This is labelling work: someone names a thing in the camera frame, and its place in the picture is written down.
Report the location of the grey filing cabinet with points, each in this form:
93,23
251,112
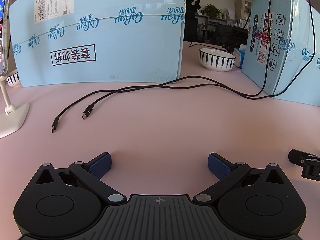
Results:
242,7

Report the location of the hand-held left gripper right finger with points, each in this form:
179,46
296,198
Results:
219,166

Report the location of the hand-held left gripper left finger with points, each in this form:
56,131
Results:
100,165

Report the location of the white black striped bowl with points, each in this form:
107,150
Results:
12,79
217,61

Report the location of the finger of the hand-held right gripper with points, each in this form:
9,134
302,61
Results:
310,166

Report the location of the grey office desk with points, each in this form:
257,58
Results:
215,22

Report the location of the blue tissue pack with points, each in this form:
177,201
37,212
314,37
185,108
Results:
240,55

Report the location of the white phone stand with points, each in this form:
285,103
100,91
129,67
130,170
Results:
12,120

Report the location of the smartphone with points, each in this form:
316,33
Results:
3,35

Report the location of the large light blue carton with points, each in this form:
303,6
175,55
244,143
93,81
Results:
112,42

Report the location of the potted green plant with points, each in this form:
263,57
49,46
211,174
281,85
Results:
212,10

